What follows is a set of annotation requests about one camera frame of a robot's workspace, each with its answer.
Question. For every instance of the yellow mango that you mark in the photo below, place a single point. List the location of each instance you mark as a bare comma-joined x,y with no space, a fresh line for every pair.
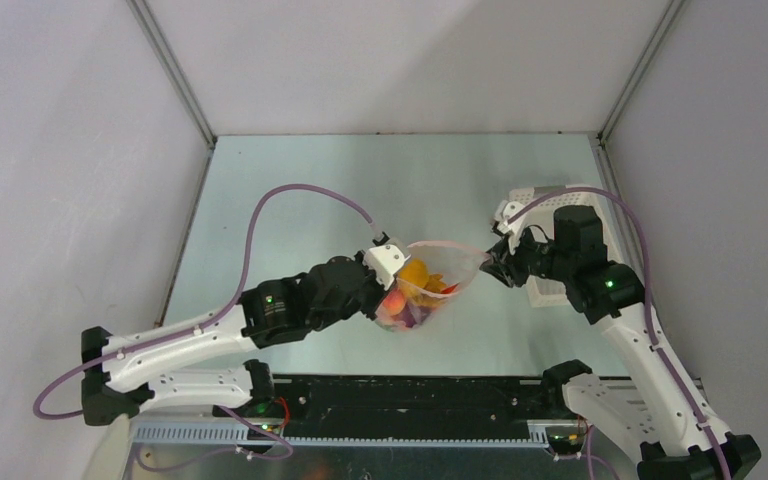
415,272

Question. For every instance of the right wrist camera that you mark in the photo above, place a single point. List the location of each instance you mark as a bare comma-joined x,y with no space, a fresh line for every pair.
507,221

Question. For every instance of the clear zip top bag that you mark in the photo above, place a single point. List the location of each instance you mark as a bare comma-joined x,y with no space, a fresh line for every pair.
458,263

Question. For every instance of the orange fried snack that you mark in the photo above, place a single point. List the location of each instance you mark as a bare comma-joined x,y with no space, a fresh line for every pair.
430,296

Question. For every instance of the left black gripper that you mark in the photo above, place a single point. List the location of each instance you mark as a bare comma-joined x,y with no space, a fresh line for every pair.
379,290

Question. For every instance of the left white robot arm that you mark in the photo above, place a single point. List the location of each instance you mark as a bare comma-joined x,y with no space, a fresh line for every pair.
133,374

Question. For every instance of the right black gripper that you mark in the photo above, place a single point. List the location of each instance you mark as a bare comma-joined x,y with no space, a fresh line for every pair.
507,263

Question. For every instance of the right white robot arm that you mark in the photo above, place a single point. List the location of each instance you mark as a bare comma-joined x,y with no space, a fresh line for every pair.
677,435

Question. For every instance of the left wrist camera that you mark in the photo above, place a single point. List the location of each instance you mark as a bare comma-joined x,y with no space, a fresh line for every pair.
386,258

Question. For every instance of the red chili pepper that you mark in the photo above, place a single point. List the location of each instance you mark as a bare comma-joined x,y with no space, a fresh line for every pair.
449,289

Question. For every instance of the pink peach top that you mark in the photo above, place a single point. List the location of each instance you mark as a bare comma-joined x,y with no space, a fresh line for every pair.
394,303

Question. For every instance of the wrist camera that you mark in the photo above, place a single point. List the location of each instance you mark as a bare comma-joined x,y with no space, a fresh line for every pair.
507,221
386,258

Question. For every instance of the purple onion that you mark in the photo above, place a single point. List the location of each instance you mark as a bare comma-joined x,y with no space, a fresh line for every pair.
412,317

